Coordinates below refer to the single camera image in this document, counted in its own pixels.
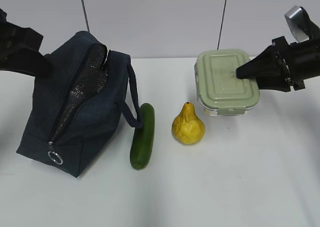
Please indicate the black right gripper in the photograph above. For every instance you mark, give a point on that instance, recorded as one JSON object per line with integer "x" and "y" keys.
{"x": 282, "y": 66}

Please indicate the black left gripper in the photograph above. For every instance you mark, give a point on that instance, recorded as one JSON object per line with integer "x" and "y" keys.
{"x": 19, "y": 50}

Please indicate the green lidded glass container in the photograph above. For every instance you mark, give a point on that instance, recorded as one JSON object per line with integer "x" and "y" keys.
{"x": 218, "y": 90}

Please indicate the dark blue lunch bag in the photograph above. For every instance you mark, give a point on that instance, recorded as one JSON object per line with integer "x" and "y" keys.
{"x": 76, "y": 110}

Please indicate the yellow pear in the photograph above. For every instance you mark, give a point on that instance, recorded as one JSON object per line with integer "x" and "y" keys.
{"x": 187, "y": 127}

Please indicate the green cucumber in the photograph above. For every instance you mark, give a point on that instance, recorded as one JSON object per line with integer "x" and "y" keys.
{"x": 143, "y": 139}

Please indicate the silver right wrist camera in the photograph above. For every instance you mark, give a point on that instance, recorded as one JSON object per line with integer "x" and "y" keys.
{"x": 296, "y": 22}

